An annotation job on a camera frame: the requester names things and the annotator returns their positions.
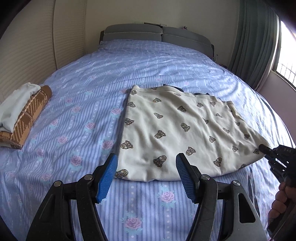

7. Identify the cream patterned polo shirt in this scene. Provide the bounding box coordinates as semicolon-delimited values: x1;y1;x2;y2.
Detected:
115;86;268;182

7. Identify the white folded garment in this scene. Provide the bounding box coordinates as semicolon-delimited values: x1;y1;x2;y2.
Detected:
1;82;41;133

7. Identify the brown plaid folded garment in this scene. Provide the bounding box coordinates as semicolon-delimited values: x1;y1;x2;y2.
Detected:
1;85;52;150

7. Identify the teal window curtain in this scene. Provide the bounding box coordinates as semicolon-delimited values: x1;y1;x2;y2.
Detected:
228;1;280;90

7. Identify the bright window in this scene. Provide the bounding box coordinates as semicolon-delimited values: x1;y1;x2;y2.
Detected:
273;21;296;88

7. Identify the grey padded headboard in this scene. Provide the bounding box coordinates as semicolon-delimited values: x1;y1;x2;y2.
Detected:
99;23;215;60

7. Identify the person's right hand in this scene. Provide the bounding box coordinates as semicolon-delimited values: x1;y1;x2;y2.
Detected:
268;182;296;223

